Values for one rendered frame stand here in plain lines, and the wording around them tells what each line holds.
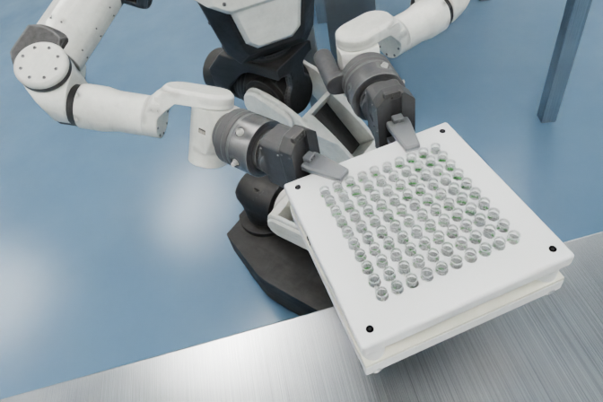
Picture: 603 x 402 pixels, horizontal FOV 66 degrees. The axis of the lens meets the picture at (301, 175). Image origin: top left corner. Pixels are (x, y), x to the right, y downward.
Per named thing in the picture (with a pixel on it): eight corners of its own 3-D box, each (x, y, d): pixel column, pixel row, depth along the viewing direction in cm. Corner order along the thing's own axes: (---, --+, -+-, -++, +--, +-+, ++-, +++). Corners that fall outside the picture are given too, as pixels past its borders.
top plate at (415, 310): (572, 265, 50) (577, 254, 49) (363, 357, 47) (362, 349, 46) (445, 131, 67) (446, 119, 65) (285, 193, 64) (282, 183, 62)
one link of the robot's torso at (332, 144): (363, 233, 123) (233, 107, 117) (395, 187, 131) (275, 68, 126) (397, 222, 109) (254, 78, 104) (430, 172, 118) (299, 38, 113)
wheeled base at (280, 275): (215, 278, 172) (185, 223, 148) (296, 183, 198) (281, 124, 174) (369, 371, 141) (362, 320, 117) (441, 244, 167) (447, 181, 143)
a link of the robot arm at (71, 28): (-22, 65, 69) (57, -46, 76) (21, 105, 81) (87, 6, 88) (48, 92, 68) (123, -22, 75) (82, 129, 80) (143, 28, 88)
